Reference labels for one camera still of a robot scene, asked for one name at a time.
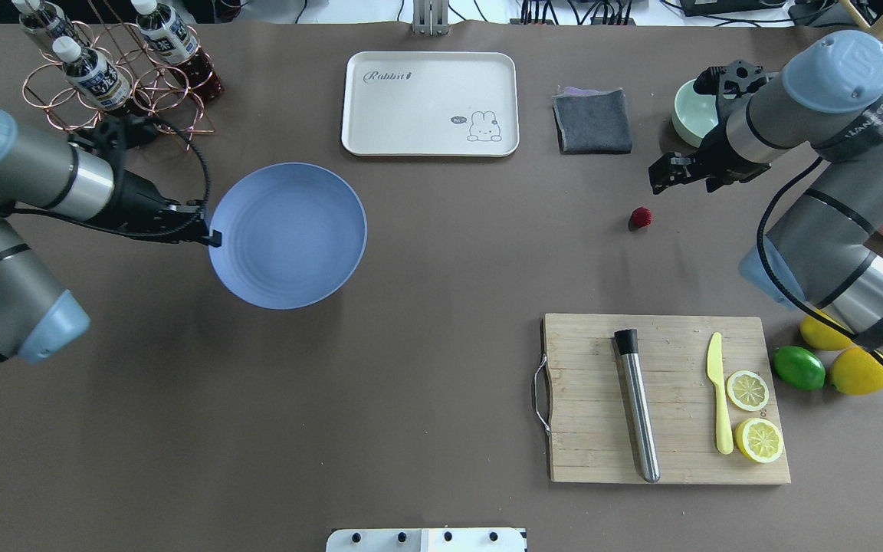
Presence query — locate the blue round plate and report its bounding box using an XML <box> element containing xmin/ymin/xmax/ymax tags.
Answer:
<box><xmin>208</xmin><ymin>162</ymin><xmax>368</xmax><ymax>310</ymax></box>

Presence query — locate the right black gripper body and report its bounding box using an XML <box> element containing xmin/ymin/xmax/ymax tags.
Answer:
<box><xmin>688</xmin><ymin>60</ymin><xmax>772</xmax><ymax>192</ymax></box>

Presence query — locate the tea bottle front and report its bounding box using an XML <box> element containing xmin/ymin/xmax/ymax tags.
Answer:
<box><xmin>52</xmin><ymin>36</ymin><xmax>151</xmax><ymax>118</ymax></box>

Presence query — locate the cream rabbit tray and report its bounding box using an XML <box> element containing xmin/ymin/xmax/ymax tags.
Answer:
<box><xmin>340</xmin><ymin>51</ymin><xmax>520</xmax><ymax>157</ymax></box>

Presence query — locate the lemon slice upper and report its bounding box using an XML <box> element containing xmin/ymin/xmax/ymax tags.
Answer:
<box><xmin>725</xmin><ymin>370</ymin><xmax>770</xmax><ymax>412</ymax></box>

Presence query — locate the copper wire bottle rack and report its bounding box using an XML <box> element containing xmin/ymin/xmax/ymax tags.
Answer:
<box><xmin>21</xmin><ymin>1</ymin><xmax>216</xmax><ymax>139</ymax></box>

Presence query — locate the tea bottle right back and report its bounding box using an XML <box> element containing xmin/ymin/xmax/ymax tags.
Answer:
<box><xmin>132</xmin><ymin>1</ymin><xmax>225</xmax><ymax>104</ymax></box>

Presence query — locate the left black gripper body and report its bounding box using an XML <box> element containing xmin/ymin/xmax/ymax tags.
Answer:
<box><xmin>67</xmin><ymin>115</ymin><xmax>208</xmax><ymax>245</ymax></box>

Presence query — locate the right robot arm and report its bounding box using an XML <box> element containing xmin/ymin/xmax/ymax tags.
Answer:
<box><xmin>648</xmin><ymin>29</ymin><xmax>883</xmax><ymax>354</ymax></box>

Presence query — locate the yellow plastic knife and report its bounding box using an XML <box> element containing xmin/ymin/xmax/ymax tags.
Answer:
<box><xmin>707</xmin><ymin>332</ymin><xmax>734</xmax><ymax>455</ymax></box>

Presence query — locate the yellow lemon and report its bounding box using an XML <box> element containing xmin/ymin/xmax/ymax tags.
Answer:
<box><xmin>799</xmin><ymin>315</ymin><xmax>854</xmax><ymax>350</ymax></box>
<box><xmin>829</xmin><ymin>348</ymin><xmax>883</xmax><ymax>396</ymax></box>

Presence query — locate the wooden cutting board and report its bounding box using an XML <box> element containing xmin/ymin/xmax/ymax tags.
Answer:
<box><xmin>543</xmin><ymin>314</ymin><xmax>791</xmax><ymax>485</ymax></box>

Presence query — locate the yellow lemon upper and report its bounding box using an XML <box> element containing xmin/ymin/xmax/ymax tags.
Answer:
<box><xmin>799</xmin><ymin>315</ymin><xmax>854</xmax><ymax>350</ymax></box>

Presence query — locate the green bowl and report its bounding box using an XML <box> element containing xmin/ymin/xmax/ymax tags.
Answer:
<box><xmin>672</xmin><ymin>78</ymin><xmax>719</xmax><ymax>148</ymax></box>

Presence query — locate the grey folded cloth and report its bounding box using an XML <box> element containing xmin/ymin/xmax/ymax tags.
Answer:
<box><xmin>551</xmin><ymin>87</ymin><xmax>633</xmax><ymax>154</ymax></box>

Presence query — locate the lemon half lower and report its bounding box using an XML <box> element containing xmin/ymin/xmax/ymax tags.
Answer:
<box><xmin>734</xmin><ymin>417</ymin><xmax>784</xmax><ymax>462</ymax></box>

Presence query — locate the green lime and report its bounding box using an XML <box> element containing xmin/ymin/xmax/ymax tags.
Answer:
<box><xmin>771</xmin><ymin>346</ymin><xmax>827</xmax><ymax>391</ymax></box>

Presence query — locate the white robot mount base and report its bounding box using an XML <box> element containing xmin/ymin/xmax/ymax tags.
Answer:
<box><xmin>325</xmin><ymin>527</ymin><xmax>528</xmax><ymax>551</ymax></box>

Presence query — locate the steel muddler black tip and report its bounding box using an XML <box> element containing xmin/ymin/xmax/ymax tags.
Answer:
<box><xmin>614</xmin><ymin>328</ymin><xmax>661</xmax><ymax>485</ymax></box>

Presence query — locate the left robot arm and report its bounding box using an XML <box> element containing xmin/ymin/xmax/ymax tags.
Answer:
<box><xmin>0</xmin><ymin>109</ymin><xmax>222</xmax><ymax>366</ymax></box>

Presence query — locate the red strawberry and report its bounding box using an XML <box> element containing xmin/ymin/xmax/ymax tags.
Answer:
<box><xmin>629</xmin><ymin>206</ymin><xmax>653</xmax><ymax>230</ymax></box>

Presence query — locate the yellow lemon lower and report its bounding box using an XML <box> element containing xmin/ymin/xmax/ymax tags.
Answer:
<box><xmin>829</xmin><ymin>348</ymin><xmax>883</xmax><ymax>396</ymax></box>

